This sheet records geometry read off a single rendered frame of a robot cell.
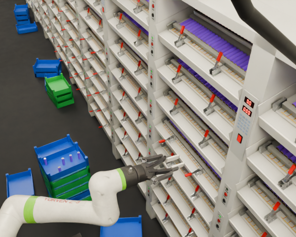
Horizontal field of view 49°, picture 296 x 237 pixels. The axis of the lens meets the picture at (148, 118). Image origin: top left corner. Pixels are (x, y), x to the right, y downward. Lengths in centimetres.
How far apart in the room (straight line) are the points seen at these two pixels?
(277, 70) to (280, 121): 16
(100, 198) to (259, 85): 72
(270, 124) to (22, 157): 251
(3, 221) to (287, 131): 115
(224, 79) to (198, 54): 20
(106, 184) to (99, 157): 175
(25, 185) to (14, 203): 141
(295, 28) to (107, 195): 88
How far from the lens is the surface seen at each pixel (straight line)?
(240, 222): 152
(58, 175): 238
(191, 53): 142
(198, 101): 146
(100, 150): 311
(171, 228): 236
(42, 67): 423
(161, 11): 157
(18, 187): 297
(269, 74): 104
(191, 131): 158
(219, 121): 136
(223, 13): 117
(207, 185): 162
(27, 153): 324
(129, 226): 257
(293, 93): 119
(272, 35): 58
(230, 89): 122
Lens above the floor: 216
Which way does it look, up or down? 39 degrees down
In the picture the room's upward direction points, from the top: 1 degrees clockwise
